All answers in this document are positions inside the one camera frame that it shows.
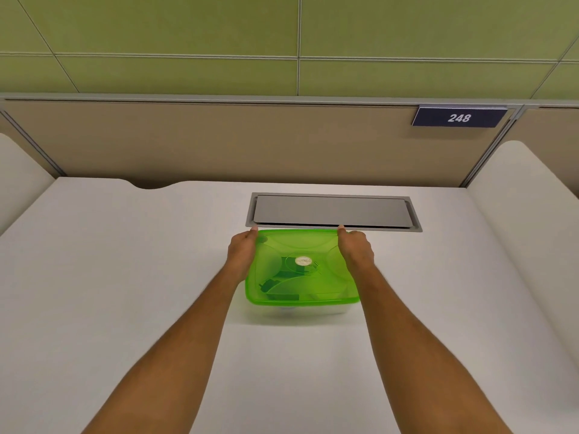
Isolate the beige desk partition panel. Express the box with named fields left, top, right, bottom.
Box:
left=0, top=97, right=527, bottom=189

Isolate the person's left hand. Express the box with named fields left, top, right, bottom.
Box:
left=226, top=225, right=259, bottom=277

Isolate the green translucent container lid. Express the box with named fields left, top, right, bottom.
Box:
left=245, top=228, right=361, bottom=307

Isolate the person's right forearm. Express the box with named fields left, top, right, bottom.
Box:
left=347, top=263, right=514, bottom=434

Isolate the person's right hand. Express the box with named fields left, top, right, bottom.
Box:
left=337, top=225, right=375, bottom=275

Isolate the grey metal cable hatch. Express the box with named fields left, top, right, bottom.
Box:
left=245, top=192, right=423, bottom=233

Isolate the dark blue number sign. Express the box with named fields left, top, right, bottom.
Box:
left=411, top=105, right=509, bottom=128

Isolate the person's left forearm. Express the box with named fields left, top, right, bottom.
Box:
left=79, top=262, right=248, bottom=434

